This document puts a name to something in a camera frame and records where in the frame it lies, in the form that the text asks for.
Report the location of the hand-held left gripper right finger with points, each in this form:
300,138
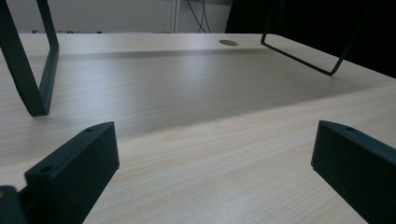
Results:
358,168

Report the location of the black metal shelf leg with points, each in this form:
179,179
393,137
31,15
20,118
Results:
18,68

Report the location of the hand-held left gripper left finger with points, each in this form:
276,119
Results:
77,168

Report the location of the grey round desk grommet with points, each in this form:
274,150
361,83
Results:
228,42

